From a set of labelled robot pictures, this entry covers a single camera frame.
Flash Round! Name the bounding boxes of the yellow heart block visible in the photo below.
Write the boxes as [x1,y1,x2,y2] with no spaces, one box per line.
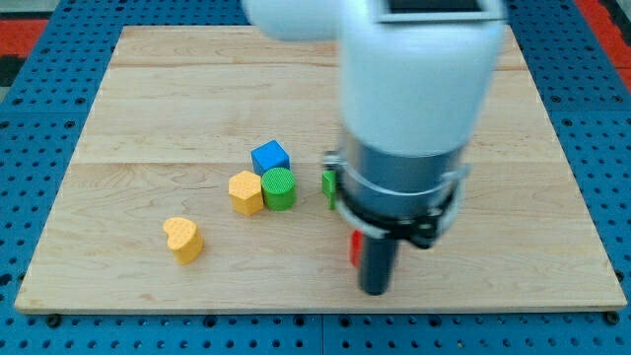
[163,217,204,265]

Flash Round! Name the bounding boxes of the green star block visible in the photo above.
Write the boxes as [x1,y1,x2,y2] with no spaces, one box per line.
[321,170,337,210]

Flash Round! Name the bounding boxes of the wooden board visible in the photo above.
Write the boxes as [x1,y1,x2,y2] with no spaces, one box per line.
[15,27,627,315]

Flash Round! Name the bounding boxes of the green circle block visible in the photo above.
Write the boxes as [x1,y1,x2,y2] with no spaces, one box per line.
[261,168,296,211]

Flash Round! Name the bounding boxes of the red block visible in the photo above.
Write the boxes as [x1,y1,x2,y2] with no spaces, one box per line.
[348,230,363,267]

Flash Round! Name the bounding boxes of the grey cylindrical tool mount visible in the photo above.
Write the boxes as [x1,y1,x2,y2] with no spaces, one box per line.
[323,130,469,249]

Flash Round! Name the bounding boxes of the yellow hexagon block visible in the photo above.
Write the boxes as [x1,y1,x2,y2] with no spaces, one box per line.
[229,171,264,216]

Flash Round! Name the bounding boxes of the blue perforated base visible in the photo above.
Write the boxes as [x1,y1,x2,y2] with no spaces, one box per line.
[1,0,630,354]

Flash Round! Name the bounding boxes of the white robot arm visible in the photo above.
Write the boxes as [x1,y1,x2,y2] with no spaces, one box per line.
[243,0,507,295]

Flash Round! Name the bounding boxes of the blue cube block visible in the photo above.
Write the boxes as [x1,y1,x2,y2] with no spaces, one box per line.
[250,140,291,176]

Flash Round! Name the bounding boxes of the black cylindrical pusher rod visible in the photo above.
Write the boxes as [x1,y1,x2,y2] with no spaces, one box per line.
[358,234,398,296]

